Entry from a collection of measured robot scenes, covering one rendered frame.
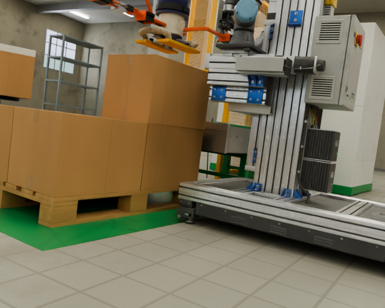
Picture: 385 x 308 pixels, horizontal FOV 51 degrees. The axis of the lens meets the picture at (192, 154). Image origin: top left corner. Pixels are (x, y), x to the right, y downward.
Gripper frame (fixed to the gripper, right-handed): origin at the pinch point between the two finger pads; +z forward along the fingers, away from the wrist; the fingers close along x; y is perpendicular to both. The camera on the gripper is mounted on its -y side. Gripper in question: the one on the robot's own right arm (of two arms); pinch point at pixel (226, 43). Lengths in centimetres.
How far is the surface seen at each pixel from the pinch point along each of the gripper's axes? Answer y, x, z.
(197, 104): 14.9, -7.7, 44.5
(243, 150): -33, 7, 73
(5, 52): 64, -164, 19
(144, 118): 62, -11, 59
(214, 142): -5, -3, 69
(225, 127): -5, 5, 58
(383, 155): -1047, -68, 72
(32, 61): 45, -157, 23
